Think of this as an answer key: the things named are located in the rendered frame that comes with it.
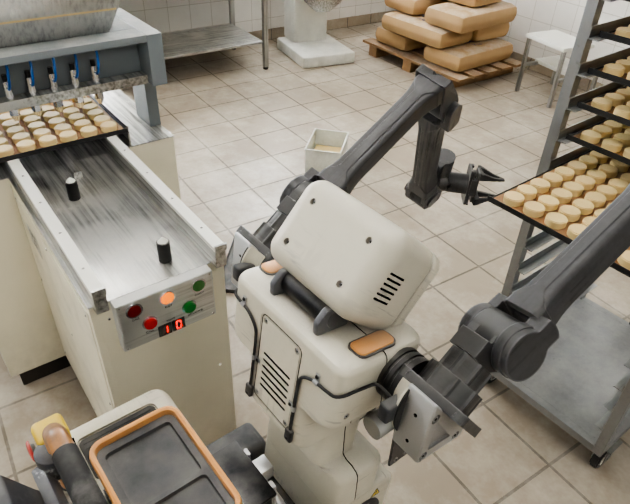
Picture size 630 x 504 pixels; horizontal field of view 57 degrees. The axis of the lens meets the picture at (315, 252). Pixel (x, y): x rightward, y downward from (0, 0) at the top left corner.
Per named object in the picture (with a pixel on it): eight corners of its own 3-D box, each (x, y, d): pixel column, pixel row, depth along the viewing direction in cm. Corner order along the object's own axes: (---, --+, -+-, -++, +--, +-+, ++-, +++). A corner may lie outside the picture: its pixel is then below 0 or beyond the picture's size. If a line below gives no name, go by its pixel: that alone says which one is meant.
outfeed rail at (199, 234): (6, 44, 267) (2, 29, 263) (13, 43, 268) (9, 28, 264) (217, 270, 139) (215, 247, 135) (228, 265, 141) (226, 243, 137)
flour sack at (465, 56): (457, 75, 463) (460, 56, 454) (419, 60, 489) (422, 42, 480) (513, 59, 499) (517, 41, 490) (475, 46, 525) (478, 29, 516)
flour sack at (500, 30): (417, 22, 527) (419, 5, 518) (450, 17, 546) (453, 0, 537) (475, 44, 479) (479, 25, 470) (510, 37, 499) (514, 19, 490)
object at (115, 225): (69, 370, 221) (0, 159, 168) (154, 334, 238) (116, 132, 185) (142, 514, 177) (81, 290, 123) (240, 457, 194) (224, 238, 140)
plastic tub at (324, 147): (314, 151, 374) (314, 128, 365) (347, 155, 371) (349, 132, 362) (303, 173, 351) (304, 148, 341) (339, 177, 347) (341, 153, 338)
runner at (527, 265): (524, 275, 183) (526, 267, 181) (516, 270, 184) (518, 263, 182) (628, 211, 215) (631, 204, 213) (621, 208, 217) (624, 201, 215)
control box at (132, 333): (119, 344, 138) (109, 300, 130) (210, 306, 150) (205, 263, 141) (125, 353, 136) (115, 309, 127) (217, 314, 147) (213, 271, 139)
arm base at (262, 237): (233, 229, 109) (270, 261, 101) (262, 196, 109) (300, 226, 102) (257, 249, 115) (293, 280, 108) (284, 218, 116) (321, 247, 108)
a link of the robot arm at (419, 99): (428, 45, 118) (468, 69, 114) (425, 88, 130) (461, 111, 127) (275, 195, 108) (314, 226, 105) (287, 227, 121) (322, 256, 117)
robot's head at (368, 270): (343, 324, 78) (407, 231, 76) (256, 248, 91) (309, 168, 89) (392, 342, 89) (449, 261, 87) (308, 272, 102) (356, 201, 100)
